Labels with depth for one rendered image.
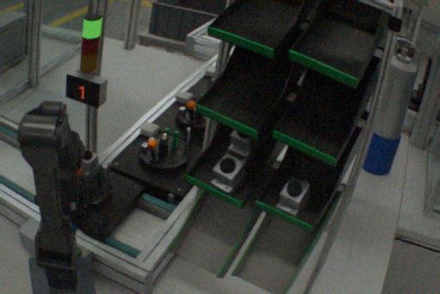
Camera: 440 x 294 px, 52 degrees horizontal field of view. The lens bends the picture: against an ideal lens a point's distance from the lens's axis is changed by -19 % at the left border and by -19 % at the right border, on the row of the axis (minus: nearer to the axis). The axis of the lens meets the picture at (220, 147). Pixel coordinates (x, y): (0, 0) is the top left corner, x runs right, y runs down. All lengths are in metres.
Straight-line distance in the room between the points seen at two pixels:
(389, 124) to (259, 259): 0.82
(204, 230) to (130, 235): 0.24
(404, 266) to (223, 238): 0.85
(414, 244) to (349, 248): 0.33
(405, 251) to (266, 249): 0.73
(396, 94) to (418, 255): 0.58
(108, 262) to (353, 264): 0.70
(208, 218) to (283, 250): 0.19
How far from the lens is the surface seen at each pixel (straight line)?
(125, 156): 1.52
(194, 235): 1.20
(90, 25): 1.28
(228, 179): 1.02
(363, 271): 1.48
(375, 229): 1.64
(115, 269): 1.24
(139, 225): 1.38
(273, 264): 1.17
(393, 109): 1.77
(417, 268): 1.83
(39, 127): 0.76
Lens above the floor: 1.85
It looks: 33 degrees down
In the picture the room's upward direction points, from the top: 10 degrees clockwise
